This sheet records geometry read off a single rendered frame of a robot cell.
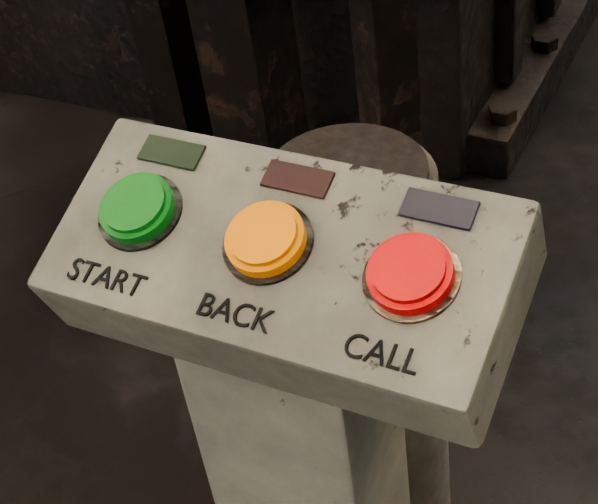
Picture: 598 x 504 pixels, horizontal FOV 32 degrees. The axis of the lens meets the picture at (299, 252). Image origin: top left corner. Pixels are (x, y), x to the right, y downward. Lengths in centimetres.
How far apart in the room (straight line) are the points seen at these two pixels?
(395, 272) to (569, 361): 81
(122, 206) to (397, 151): 23
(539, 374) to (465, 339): 79
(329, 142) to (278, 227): 22
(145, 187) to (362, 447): 18
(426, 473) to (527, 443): 36
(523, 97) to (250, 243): 109
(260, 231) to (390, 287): 7
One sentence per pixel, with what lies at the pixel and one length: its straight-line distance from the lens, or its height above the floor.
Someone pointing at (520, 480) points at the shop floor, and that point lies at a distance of 116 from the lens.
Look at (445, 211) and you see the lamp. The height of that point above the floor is 61.
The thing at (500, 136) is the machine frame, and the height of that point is 7.
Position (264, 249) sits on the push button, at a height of 61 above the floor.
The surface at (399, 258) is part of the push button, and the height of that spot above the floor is 61.
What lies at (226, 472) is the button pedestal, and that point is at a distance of 62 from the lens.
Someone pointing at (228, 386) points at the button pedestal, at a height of 53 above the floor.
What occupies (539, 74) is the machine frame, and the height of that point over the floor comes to 7.
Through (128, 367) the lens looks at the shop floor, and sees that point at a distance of 132.
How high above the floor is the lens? 93
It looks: 41 degrees down
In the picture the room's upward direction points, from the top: 9 degrees counter-clockwise
